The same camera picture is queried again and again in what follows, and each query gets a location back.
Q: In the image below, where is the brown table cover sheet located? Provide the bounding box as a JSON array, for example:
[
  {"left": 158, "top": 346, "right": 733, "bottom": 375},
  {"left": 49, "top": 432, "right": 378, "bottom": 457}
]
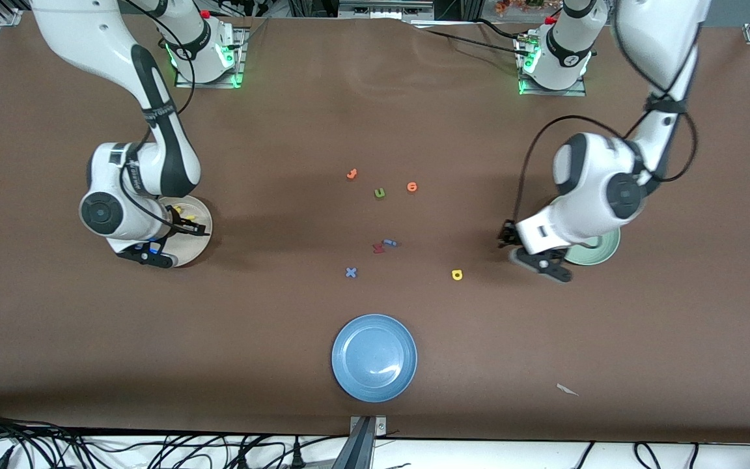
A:
[{"left": 0, "top": 12, "right": 750, "bottom": 445}]

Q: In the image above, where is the blue plate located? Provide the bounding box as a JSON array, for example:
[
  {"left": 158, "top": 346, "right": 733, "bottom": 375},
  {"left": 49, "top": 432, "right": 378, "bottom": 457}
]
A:
[{"left": 331, "top": 314, "right": 418, "bottom": 403}]

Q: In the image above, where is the grey equipment box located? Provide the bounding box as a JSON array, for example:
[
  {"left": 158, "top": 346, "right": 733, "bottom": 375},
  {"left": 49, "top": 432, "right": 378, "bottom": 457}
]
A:
[{"left": 339, "top": 0, "right": 434, "bottom": 19}]

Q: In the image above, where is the grey metal clamp bracket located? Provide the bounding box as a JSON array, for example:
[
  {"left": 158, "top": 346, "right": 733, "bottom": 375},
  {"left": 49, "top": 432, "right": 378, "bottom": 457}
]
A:
[{"left": 349, "top": 416, "right": 387, "bottom": 438}]

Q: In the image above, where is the black cable on sheet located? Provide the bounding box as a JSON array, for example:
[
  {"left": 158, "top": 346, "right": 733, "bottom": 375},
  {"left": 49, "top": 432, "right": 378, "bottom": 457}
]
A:
[{"left": 408, "top": 20, "right": 532, "bottom": 56}]

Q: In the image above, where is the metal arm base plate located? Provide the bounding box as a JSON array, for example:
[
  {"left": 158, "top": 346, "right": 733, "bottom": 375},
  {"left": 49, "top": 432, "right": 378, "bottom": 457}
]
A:
[
  {"left": 174, "top": 26, "right": 247, "bottom": 89},
  {"left": 515, "top": 33, "right": 587, "bottom": 97}
]

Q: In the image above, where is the pale green plate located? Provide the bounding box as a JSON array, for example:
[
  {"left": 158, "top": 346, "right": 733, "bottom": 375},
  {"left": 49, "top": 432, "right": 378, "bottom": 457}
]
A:
[{"left": 564, "top": 225, "right": 621, "bottom": 266}]

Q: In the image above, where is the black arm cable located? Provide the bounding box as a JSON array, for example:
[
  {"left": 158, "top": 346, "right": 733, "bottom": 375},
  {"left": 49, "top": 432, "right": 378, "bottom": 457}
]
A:
[
  {"left": 124, "top": 13, "right": 197, "bottom": 232},
  {"left": 512, "top": 0, "right": 701, "bottom": 225}
]

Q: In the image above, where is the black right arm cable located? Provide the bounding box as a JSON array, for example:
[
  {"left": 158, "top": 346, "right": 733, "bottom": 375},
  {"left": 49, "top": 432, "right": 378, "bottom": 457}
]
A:
[{"left": 124, "top": 13, "right": 197, "bottom": 232}]

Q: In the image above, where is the beige brown plate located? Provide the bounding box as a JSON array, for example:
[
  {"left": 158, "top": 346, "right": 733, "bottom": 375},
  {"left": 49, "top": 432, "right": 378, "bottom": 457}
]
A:
[{"left": 154, "top": 195, "right": 214, "bottom": 268}]

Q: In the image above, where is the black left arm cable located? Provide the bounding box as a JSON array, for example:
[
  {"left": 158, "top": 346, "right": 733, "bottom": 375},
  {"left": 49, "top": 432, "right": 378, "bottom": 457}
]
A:
[{"left": 512, "top": 0, "right": 701, "bottom": 225}]

